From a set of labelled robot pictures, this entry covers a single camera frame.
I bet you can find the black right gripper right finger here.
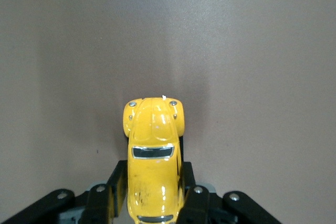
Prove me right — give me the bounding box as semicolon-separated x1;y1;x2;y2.
178;161;211;224

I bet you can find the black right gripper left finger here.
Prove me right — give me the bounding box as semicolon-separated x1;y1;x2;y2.
80;159;129;224

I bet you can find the yellow beetle toy car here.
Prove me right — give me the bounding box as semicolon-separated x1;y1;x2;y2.
123;95;186;224

